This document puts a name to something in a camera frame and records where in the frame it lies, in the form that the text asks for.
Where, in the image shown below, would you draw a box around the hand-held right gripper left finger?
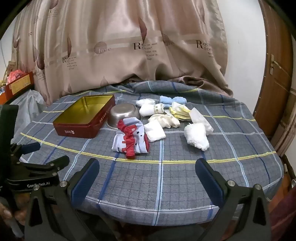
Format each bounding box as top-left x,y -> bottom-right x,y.
24,158 -> 111,241

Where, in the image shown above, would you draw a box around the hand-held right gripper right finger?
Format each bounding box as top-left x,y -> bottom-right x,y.
195,158 -> 271,241

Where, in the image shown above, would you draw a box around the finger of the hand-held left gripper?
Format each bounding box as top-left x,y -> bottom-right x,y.
14,155 -> 70,177
10,142 -> 41,160

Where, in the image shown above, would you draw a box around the red metal tin box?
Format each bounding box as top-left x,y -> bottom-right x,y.
53,95 -> 115,139

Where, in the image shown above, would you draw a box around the red white packet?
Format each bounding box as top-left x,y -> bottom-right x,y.
112,118 -> 150,160

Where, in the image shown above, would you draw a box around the cream socks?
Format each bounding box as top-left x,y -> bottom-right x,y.
148,114 -> 180,128

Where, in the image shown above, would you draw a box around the white cloth with yellow trim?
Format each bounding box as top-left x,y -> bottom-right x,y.
169,102 -> 192,121

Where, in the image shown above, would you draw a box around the light blue fluffy sock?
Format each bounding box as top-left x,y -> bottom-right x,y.
159,95 -> 187,108

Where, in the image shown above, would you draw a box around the white patterned sock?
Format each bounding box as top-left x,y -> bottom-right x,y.
139,103 -> 165,117

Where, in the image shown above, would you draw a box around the person's left hand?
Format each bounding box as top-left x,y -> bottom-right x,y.
0,203 -> 28,237

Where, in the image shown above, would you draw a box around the translucent plastic bag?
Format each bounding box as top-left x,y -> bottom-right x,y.
10,90 -> 47,144

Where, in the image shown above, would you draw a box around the red cardboard box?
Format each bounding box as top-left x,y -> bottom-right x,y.
5,71 -> 34,95

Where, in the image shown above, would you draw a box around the pink plastic bag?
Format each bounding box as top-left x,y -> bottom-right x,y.
7,71 -> 26,85

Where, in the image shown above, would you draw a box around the grey plaid blanket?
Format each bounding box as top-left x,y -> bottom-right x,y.
10,80 -> 284,226

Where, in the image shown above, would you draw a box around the stainless steel bowl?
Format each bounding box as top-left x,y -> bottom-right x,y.
107,103 -> 141,130

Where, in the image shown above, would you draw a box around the brown wooden door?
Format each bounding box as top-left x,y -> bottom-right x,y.
253,0 -> 294,139

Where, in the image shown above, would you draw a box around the beige printed satin curtain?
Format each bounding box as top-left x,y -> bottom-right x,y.
10,0 -> 234,100

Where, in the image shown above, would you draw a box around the brass door handle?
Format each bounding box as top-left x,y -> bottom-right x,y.
270,54 -> 281,70

